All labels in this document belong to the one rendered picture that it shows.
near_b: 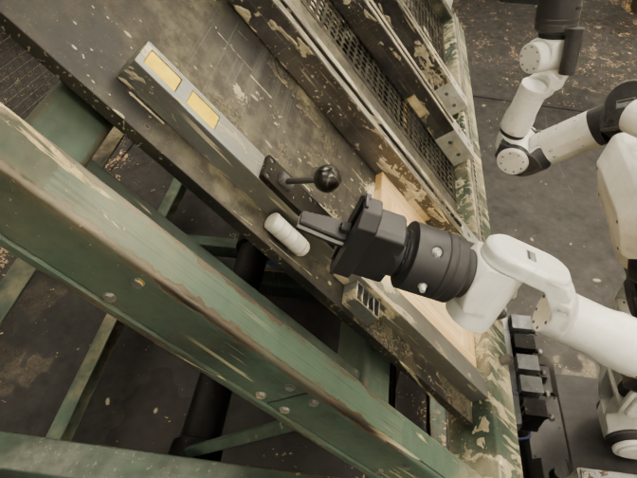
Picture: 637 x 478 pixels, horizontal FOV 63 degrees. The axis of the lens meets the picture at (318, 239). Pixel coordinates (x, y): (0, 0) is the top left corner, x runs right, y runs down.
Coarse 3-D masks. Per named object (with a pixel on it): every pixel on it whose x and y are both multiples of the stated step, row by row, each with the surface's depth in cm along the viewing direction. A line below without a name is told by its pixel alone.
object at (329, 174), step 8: (320, 168) 68; (328, 168) 68; (336, 168) 68; (280, 176) 76; (288, 176) 77; (304, 176) 73; (312, 176) 71; (320, 176) 68; (328, 176) 67; (336, 176) 68; (288, 184) 76; (320, 184) 68; (328, 184) 68; (336, 184) 68; (328, 192) 69
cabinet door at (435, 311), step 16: (384, 176) 116; (384, 192) 113; (384, 208) 110; (400, 208) 117; (416, 304) 105; (432, 304) 112; (432, 320) 109; (448, 320) 116; (448, 336) 112; (464, 336) 120; (464, 352) 116
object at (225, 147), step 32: (128, 64) 64; (160, 96) 66; (192, 128) 69; (224, 128) 72; (224, 160) 73; (256, 160) 75; (256, 192) 76; (320, 256) 85; (384, 288) 92; (384, 320) 96; (416, 320) 98; (448, 352) 104; (480, 384) 111
